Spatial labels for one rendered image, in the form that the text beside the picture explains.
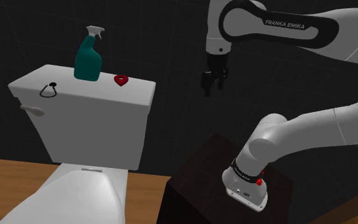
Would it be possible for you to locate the dark robot stand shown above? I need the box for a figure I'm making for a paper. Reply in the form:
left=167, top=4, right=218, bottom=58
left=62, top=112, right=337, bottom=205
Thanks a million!
left=156, top=132, right=294, bottom=224

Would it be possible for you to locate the green spray bottle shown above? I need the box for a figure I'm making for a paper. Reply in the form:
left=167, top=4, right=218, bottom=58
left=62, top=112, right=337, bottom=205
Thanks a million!
left=74, top=25, right=106, bottom=82

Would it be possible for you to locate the white toilet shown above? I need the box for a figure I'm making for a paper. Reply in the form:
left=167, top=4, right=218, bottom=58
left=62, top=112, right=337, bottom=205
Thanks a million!
left=0, top=64, right=157, bottom=224

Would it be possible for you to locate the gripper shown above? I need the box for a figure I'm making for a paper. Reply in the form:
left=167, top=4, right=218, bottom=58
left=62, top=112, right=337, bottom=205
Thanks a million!
left=200, top=53, right=230, bottom=97

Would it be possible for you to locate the black ring with knob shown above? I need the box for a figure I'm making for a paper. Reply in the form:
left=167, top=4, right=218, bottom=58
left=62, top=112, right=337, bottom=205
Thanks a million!
left=39, top=81, right=58, bottom=99

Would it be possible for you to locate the red heart-shaped object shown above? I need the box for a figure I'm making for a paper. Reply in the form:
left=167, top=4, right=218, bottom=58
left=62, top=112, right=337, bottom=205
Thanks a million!
left=113, top=74, right=129, bottom=87

